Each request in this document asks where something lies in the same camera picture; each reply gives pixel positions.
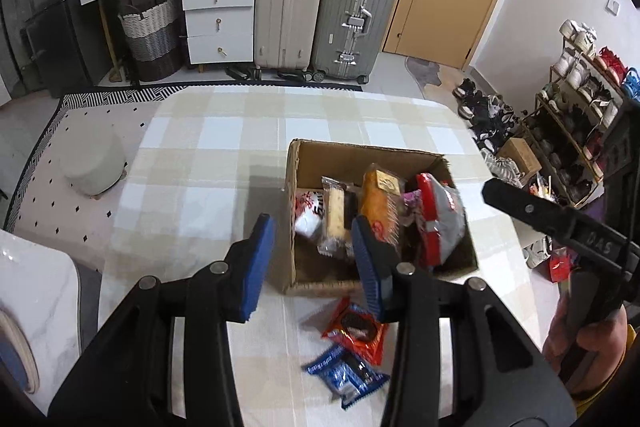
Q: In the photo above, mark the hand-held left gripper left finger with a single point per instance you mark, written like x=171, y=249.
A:
x=260, y=267

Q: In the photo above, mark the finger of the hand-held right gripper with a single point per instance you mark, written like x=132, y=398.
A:
x=550, y=222

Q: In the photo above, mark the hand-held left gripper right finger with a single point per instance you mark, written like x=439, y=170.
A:
x=367, y=267

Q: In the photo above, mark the cardboard box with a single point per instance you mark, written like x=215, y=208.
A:
x=300, y=257

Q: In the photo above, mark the red cookie packet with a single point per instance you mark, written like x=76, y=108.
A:
x=352, y=329

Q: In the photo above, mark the clear cake packet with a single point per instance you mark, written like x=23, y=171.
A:
x=334, y=212

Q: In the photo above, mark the white and red snack bag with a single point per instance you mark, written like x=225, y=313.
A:
x=307, y=222

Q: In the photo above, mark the orange snack packet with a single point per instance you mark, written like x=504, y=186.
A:
x=380, y=202

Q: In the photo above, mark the purple snack packet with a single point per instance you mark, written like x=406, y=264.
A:
x=412, y=199

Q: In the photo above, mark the red and grey snack bag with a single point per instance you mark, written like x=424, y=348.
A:
x=445, y=222

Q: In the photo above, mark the blue cookie packet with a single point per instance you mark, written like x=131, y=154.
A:
x=345, y=374

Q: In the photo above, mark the person's right hand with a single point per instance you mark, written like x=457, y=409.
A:
x=600, y=352

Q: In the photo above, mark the small brown box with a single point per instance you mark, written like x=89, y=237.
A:
x=520, y=159

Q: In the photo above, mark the beige plaid tablecloth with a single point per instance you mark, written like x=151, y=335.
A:
x=200, y=167

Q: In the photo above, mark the group of shoes on rack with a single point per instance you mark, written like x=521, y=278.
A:
x=580, y=72

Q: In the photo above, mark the pile of dark sneakers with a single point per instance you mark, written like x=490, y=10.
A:
x=485, y=112

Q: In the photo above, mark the metal shoe rack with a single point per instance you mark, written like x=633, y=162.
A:
x=554, y=72

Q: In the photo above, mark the round grey stool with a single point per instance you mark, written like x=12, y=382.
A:
x=95, y=162

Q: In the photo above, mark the grey door mat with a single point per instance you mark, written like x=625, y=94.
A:
x=422, y=71

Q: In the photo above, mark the dotted rug with striped border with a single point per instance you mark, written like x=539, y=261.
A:
x=55, y=207

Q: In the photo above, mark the white marble table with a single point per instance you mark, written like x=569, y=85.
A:
x=35, y=277

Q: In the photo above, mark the grey ribbed suitcase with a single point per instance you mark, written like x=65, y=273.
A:
x=350, y=17

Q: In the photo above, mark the woven laundry basket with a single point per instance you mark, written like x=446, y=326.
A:
x=150, y=37

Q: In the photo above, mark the white drawer cabinet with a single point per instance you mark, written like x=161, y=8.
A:
x=217, y=7

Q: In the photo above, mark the white suitcase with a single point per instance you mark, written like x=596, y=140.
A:
x=287, y=2

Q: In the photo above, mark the black cabinet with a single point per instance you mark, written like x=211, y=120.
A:
x=57, y=47

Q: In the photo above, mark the white wall switch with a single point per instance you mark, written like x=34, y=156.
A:
x=612, y=6

